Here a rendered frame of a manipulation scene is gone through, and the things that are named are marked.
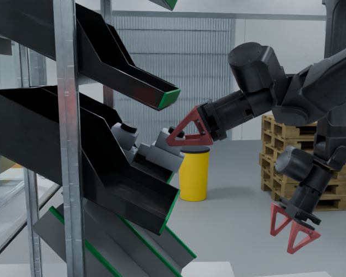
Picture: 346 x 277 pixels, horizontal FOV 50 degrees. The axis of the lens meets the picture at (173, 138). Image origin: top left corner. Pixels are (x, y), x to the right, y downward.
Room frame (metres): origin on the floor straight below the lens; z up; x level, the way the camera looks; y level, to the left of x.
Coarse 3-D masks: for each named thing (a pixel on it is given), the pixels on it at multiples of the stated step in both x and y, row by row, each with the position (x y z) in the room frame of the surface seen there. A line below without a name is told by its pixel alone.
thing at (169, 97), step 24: (0, 0) 0.48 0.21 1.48; (24, 0) 0.48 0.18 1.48; (48, 0) 0.47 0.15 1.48; (0, 24) 0.48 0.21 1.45; (24, 24) 0.48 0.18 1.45; (48, 24) 0.47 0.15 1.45; (96, 24) 0.60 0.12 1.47; (48, 48) 0.47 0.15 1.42; (96, 48) 0.60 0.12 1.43; (96, 72) 0.46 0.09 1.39; (120, 72) 0.46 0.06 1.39; (144, 72) 0.58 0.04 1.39; (144, 96) 0.45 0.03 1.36; (168, 96) 0.47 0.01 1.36
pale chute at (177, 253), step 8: (136, 224) 0.73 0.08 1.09; (144, 232) 0.73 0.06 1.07; (152, 232) 0.74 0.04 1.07; (168, 232) 0.73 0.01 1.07; (152, 240) 0.73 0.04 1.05; (160, 240) 0.73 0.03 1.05; (168, 240) 0.73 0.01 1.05; (176, 240) 0.73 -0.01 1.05; (160, 248) 0.73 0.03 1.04; (168, 248) 0.73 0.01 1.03; (176, 248) 0.73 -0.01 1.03; (184, 248) 0.73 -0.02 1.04; (168, 256) 0.72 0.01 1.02; (176, 256) 0.73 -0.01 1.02; (184, 256) 0.73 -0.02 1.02; (192, 256) 0.72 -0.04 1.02; (176, 264) 0.72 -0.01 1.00; (184, 264) 0.73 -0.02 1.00
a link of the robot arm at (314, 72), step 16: (320, 64) 0.57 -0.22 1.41; (336, 64) 0.52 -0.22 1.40; (304, 80) 0.60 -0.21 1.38; (320, 80) 0.54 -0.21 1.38; (336, 80) 0.52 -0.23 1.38; (288, 96) 0.59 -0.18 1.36; (304, 96) 0.56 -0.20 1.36; (320, 96) 0.55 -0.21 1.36; (336, 96) 0.54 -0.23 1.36; (320, 112) 0.57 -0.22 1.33
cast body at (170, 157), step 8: (160, 136) 0.65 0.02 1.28; (176, 136) 0.66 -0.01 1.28; (184, 136) 0.69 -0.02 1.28; (144, 144) 0.68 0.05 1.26; (152, 144) 0.66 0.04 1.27; (160, 144) 0.65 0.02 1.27; (144, 152) 0.67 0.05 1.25; (152, 152) 0.66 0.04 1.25; (160, 152) 0.65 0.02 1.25; (168, 152) 0.65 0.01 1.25; (176, 152) 0.65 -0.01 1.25; (152, 160) 0.66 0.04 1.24; (160, 160) 0.65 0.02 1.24; (168, 160) 0.65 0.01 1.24; (176, 160) 0.65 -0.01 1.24; (168, 168) 0.65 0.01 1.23; (176, 168) 0.65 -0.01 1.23
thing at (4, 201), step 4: (12, 40) 1.67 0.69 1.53; (24, 184) 1.68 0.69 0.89; (16, 188) 1.61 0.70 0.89; (20, 188) 1.63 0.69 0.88; (24, 188) 1.67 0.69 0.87; (12, 192) 1.55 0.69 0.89; (16, 192) 1.58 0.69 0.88; (20, 192) 1.62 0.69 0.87; (8, 196) 1.50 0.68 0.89; (12, 196) 1.55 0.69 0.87; (16, 196) 1.58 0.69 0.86; (4, 200) 1.46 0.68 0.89; (8, 200) 1.50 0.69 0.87; (12, 200) 1.53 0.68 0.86; (0, 204) 1.41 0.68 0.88; (4, 204) 1.45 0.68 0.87; (0, 208) 1.41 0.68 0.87
